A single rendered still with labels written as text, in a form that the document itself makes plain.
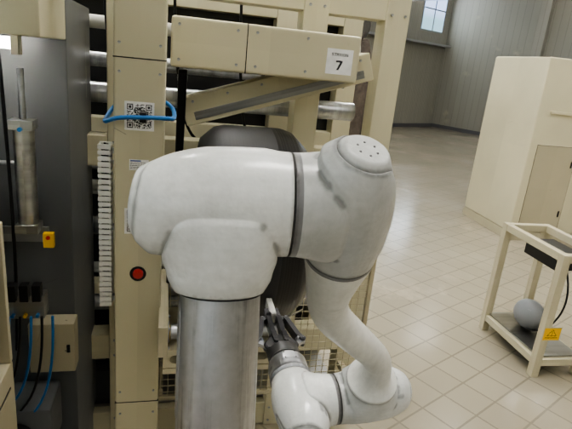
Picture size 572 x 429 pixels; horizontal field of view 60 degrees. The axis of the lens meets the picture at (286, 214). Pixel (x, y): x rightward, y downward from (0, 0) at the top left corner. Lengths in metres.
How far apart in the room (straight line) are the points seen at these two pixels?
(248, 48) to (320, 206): 1.12
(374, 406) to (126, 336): 0.83
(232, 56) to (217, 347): 1.17
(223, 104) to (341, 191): 1.25
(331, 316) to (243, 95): 1.15
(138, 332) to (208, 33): 0.93
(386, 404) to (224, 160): 0.66
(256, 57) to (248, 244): 1.14
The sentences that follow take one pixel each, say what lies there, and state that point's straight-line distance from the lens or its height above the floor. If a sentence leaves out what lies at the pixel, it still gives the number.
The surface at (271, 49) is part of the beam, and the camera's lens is 1.65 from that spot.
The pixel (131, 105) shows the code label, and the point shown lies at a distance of 1.37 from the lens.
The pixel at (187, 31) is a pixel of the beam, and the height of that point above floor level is 1.74.
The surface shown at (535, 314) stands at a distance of 3.63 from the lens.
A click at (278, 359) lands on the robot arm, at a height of 1.06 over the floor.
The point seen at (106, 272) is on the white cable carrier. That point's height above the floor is 1.06.
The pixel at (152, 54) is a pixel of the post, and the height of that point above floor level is 1.67.
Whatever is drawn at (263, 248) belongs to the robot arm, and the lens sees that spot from 0.56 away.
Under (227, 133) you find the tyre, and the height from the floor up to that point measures 1.48.
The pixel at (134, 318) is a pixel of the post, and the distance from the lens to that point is 1.56.
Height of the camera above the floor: 1.68
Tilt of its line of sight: 17 degrees down
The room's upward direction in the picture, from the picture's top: 6 degrees clockwise
